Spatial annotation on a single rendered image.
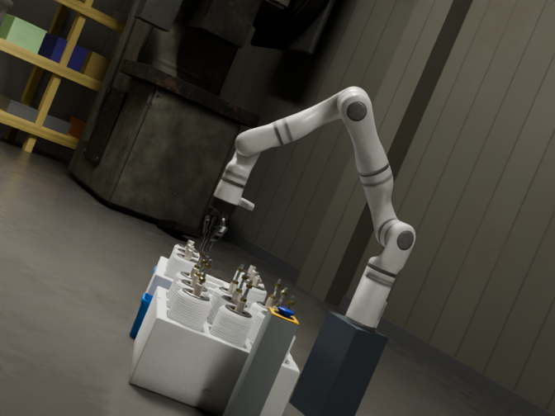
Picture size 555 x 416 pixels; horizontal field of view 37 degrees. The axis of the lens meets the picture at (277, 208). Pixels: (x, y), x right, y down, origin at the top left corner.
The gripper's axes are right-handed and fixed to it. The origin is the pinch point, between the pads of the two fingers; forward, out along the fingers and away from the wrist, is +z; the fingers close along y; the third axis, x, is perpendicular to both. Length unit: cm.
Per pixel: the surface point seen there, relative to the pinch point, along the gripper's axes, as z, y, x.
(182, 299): 11.3, 25.1, -11.3
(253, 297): 13.0, -18.2, 30.0
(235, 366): 21.5, 34.4, 5.0
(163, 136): -19, -283, 67
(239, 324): 12.0, 30.8, 3.4
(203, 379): 27.5, 32.6, -1.0
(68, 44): -54, -443, 22
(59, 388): 35, 42, -38
